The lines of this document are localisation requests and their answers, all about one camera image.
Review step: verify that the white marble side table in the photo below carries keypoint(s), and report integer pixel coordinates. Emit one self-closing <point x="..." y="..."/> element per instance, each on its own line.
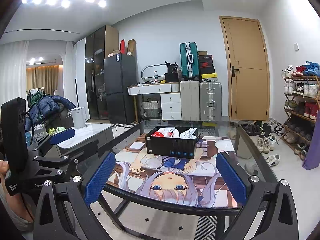
<point x="87" y="132"/>

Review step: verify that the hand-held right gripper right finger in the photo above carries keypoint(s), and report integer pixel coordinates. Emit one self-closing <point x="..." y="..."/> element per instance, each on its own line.
<point x="231" y="177"/>

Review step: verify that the teal suitcase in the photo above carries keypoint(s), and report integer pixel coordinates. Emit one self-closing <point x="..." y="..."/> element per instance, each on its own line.
<point x="186" y="60"/>

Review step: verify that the brown cardboard box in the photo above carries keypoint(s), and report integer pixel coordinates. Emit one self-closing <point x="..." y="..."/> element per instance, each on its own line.
<point x="131" y="47"/>

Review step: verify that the person's left forearm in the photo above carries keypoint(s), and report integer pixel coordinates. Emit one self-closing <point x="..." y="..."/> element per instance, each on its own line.
<point x="12" y="205"/>

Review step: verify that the white desk with drawers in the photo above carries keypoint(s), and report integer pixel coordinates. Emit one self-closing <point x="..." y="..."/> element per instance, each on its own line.
<point x="171" y="100"/>

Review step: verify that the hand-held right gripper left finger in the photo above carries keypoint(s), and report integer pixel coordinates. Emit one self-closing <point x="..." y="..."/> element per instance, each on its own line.
<point x="100" y="177"/>

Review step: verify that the blue puffer jacket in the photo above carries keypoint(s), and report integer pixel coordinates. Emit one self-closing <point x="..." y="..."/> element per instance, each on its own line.
<point x="50" y="105"/>

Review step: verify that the yellow black shoe box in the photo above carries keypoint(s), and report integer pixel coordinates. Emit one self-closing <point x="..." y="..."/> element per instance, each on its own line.
<point x="209" y="78"/>

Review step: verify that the cluster of scattered shoes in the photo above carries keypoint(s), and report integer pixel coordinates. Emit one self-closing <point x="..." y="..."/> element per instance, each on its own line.
<point x="262" y="142"/>

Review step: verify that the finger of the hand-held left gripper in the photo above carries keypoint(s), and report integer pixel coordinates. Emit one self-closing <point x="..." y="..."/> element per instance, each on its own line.
<point x="82" y="150"/>
<point x="62" y="135"/>

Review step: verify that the oval chrome mirror frame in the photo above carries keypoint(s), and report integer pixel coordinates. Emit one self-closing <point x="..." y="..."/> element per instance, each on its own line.
<point x="142" y="72"/>

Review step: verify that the person's left hand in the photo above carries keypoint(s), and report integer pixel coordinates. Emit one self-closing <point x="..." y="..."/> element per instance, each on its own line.
<point x="3" y="168"/>

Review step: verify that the beige curtain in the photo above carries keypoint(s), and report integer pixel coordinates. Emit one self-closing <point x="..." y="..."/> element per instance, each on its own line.
<point x="43" y="77"/>

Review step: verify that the beige slipper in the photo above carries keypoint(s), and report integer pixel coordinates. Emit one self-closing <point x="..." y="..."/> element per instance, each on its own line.
<point x="232" y="135"/>

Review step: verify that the white electric kettle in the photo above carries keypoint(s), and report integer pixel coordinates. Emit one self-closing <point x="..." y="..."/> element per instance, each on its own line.
<point x="79" y="117"/>

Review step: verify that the black white striped rug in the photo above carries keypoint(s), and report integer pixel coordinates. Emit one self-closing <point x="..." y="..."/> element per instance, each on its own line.
<point x="205" y="227"/>

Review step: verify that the red black shoe box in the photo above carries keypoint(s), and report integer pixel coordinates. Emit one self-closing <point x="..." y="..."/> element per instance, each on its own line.
<point x="205" y="61"/>

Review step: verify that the tissue box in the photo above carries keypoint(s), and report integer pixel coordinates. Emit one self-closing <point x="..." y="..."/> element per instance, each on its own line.
<point x="38" y="132"/>

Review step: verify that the wooden door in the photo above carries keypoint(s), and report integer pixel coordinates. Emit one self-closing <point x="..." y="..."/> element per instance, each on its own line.
<point x="250" y="80"/>

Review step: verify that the wall switch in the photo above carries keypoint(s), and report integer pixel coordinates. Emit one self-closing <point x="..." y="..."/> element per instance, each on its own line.
<point x="296" y="47"/>

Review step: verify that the white woven basket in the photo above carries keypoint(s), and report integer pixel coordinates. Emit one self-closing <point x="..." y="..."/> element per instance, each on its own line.
<point x="151" y="110"/>

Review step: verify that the black bag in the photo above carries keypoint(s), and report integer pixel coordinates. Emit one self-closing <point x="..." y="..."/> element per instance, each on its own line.
<point x="172" y="71"/>

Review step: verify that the white sneaker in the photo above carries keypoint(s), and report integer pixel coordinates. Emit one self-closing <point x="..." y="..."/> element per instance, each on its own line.
<point x="273" y="159"/>
<point x="252" y="168"/>

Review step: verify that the dark grey refrigerator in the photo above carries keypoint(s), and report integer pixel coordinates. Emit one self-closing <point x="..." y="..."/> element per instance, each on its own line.
<point x="120" y="85"/>

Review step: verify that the shoe rack with shoes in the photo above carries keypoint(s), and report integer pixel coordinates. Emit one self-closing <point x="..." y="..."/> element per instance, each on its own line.
<point x="310" y="90"/>

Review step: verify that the beige suitcase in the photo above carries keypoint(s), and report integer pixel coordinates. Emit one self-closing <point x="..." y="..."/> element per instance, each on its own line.
<point x="190" y="100"/>

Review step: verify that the red packet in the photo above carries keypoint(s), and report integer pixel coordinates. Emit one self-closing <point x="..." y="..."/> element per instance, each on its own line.
<point x="160" y="133"/>

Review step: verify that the printed anime desk mat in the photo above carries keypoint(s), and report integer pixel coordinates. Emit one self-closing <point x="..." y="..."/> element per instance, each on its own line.
<point x="172" y="180"/>

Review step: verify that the dark glass cabinet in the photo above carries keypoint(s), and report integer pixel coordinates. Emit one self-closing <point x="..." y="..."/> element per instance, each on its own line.
<point x="96" y="80"/>

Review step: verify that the white sheer curtain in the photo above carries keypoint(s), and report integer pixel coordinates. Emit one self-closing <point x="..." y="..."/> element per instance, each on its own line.
<point x="12" y="75"/>

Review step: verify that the purple cloth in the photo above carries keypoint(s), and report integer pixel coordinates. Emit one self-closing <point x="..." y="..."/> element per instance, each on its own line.
<point x="311" y="155"/>

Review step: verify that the green white cloth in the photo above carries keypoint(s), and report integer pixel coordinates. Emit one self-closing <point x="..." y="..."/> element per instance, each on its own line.
<point x="56" y="130"/>

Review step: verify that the plastic water bottle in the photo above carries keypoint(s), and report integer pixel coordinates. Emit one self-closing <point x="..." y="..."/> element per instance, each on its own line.
<point x="156" y="77"/>

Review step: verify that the white tall cabinet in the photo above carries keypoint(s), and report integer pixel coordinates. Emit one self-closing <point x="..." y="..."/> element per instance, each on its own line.
<point x="80" y="75"/>

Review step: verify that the black cardboard box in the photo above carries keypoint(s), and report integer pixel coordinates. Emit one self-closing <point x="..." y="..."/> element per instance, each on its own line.
<point x="172" y="147"/>

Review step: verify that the silver suitcase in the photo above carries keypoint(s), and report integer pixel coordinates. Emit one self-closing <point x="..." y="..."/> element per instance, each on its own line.
<point x="210" y="97"/>

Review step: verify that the large black shoe box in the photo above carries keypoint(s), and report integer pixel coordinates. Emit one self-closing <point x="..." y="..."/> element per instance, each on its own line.
<point x="206" y="70"/>

